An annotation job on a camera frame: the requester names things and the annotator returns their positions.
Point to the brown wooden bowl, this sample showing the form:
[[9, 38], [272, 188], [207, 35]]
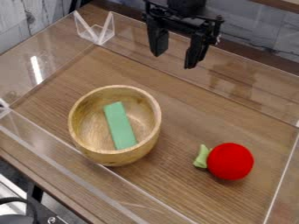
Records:
[[88, 128]]

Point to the red plush ball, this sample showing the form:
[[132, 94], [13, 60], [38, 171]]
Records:
[[229, 161]]

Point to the green rectangular block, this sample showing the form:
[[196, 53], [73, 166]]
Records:
[[118, 126]]

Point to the green plush leaf piece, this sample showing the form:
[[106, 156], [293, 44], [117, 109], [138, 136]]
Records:
[[200, 160]]

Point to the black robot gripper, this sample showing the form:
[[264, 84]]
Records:
[[187, 17]]

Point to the black table leg bracket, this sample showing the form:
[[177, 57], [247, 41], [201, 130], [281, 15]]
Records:
[[21, 206]]

